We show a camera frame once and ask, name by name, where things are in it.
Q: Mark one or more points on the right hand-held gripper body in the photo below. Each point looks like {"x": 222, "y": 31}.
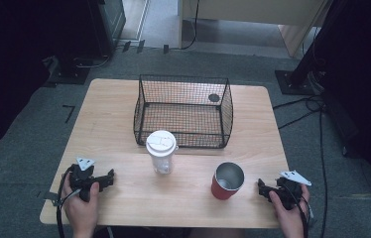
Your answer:
{"x": 289, "y": 191}

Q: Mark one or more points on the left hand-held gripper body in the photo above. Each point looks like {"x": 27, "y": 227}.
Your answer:
{"x": 82, "y": 180}

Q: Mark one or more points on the red cup with steel inside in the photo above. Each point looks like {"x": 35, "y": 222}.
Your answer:
{"x": 227, "y": 181}

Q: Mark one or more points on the white cup with lid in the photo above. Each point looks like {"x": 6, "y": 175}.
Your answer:
{"x": 161, "y": 152}

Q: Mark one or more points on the person's right hand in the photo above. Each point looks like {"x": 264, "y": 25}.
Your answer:
{"x": 289, "y": 218}

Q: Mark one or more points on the person's left hand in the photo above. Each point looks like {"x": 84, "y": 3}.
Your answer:
{"x": 81, "y": 211}

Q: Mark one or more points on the round black disc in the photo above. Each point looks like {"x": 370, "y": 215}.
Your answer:
{"x": 213, "y": 97}

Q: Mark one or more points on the black floor stand base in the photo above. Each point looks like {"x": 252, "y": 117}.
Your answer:
{"x": 69, "y": 74}

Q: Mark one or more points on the dark curtain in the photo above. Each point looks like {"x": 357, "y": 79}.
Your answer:
{"x": 11, "y": 66}
{"x": 368, "y": 99}

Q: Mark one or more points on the black tape strip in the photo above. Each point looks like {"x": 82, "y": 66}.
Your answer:
{"x": 165, "y": 49}
{"x": 140, "y": 46}

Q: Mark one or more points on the black cabinet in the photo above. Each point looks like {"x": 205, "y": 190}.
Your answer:
{"x": 107, "y": 26}

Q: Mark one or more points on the beige wooden desk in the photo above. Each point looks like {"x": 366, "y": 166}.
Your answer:
{"x": 256, "y": 13}

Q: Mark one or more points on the black stand with base plate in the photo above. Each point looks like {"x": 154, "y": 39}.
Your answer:
{"x": 301, "y": 79}

